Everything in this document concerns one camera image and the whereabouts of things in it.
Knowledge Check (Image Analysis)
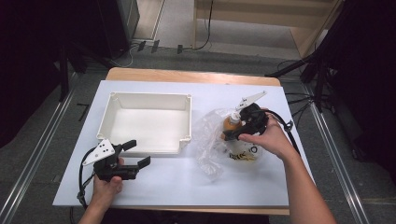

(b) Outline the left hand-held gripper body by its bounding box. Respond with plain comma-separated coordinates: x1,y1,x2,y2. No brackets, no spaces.
81,138,140,182

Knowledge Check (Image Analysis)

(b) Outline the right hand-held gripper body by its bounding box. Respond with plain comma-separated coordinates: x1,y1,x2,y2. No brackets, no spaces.
234,90,271,136

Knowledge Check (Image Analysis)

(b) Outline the orange bottle white cap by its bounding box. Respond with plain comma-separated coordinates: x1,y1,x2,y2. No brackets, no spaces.
221,111,243,142

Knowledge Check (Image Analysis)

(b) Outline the white plastic tray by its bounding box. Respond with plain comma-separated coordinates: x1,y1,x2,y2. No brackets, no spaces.
95,91,192,156

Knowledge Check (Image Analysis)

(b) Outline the clear plastic bag yellow print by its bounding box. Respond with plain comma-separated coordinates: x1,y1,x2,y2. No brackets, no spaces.
193,107,264,181

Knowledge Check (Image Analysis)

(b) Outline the person's right hand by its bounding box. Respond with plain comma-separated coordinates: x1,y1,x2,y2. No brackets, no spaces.
237,107,297,161

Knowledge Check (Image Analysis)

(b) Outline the person's left hand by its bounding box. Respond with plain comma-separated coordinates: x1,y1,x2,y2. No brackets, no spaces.
91,157,124,204

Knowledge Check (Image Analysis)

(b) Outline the white table board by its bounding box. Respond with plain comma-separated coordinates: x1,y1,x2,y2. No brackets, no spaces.
51,79,316,209

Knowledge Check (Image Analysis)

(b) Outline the black metal stand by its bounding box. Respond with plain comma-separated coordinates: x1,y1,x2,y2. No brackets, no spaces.
264,40,334,114
57,43,90,102

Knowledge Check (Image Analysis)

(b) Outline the wooden table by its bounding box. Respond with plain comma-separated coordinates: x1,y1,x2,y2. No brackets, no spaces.
106,66,290,217

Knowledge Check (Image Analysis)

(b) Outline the light wooden shelf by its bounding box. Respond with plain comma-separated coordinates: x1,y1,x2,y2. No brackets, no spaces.
191,0,345,59

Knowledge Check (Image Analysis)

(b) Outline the black cabinet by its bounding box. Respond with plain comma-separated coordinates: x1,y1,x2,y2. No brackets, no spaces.
94,0,141,60

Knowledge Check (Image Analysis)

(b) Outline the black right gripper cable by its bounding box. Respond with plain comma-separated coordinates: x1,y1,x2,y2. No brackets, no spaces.
263,108,303,157

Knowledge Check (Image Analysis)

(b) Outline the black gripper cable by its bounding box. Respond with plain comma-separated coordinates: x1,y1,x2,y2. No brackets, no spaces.
263,108,303,157
76,147,96,210

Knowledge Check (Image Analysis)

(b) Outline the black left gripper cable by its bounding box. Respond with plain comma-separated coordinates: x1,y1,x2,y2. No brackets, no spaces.
76,147,96,210

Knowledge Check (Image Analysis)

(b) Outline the metal floor rail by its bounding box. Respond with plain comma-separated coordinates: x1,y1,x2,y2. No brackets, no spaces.
0,90,78,224
303,83,372,224

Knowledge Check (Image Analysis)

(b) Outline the black floor cable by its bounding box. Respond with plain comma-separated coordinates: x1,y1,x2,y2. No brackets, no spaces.
183,0,216,52

